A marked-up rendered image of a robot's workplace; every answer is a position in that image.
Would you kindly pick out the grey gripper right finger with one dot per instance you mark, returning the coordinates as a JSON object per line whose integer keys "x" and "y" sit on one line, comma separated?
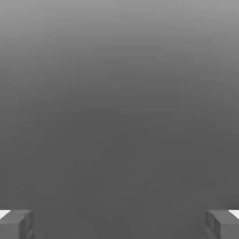
{"x": 226, "y": 224}

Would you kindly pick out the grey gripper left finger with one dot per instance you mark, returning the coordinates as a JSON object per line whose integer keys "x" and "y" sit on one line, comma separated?
{"x": 13, "y": 224}

